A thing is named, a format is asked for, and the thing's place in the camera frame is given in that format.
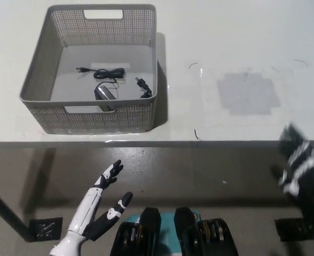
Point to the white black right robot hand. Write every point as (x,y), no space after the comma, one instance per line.
(302,165)

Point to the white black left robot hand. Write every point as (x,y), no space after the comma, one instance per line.
(89,210)

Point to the dark metal table leg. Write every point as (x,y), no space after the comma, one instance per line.
(12,216)

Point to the grey perforated plastic basket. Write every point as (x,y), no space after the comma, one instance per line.
(37,80)

